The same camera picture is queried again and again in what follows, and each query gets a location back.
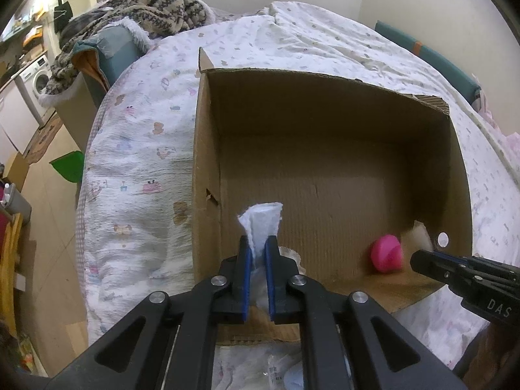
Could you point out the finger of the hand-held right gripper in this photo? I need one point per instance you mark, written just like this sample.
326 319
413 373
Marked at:
430 266

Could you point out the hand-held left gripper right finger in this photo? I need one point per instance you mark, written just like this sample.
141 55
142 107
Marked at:
269 284

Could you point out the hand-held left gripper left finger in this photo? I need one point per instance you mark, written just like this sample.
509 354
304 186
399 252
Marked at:
244 280

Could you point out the white foam sponge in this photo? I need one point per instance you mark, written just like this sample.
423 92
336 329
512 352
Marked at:
419 235

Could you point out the pink soft ball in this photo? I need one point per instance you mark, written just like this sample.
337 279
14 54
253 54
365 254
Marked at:
386 254

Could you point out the white soft cloth pad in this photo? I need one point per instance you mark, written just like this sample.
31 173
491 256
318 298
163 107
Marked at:
262 223

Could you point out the person's right forearm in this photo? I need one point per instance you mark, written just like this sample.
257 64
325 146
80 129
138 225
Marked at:
493 357

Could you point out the clear plastic packet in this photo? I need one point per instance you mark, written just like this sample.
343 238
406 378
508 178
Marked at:
280 371

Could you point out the pink cloth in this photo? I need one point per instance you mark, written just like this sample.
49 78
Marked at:
510 142

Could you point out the white printed quilt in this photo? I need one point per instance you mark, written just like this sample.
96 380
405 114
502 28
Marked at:
138 130

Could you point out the green dustpan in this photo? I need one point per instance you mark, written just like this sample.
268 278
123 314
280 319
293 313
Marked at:
68 167

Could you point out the yellow wooden chair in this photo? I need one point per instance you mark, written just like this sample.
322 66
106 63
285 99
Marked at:
11 252

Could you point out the grey bin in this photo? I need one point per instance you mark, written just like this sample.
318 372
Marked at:
16 205

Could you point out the brown floor rug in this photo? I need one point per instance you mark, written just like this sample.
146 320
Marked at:
42 136

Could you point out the small cardboard box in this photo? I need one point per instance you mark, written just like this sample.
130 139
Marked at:
17 170

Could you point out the teal cushion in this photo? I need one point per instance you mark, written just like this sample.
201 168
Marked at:
118 55

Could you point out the white cabinet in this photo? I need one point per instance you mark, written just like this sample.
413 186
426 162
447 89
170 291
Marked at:
16 113

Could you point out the patterned fleece blanket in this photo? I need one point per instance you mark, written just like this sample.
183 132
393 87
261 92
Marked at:
156 6

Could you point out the white washing machine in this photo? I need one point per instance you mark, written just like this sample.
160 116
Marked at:
35 81

